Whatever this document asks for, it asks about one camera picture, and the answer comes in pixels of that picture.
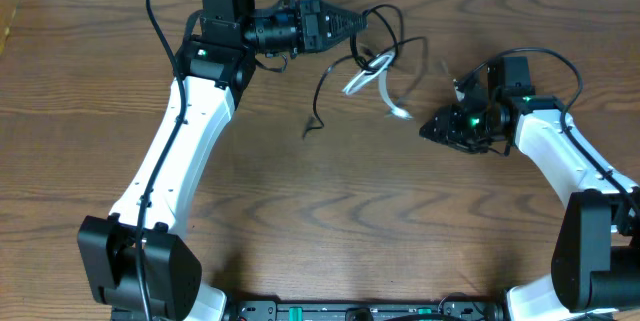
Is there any black usb cable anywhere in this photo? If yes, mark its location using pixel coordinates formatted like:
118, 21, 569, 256
301, 3, 429, 141

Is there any white usb cable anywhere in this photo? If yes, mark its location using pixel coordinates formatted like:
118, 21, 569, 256
341, 51, 414, 121

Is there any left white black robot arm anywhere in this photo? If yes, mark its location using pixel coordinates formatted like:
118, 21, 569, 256
77, 0, 367, 321

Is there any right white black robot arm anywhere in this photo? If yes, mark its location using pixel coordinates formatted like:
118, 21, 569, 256
419, 49, 639, 320

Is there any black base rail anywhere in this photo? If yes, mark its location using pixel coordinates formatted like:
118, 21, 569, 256
110, 295, 614, 321

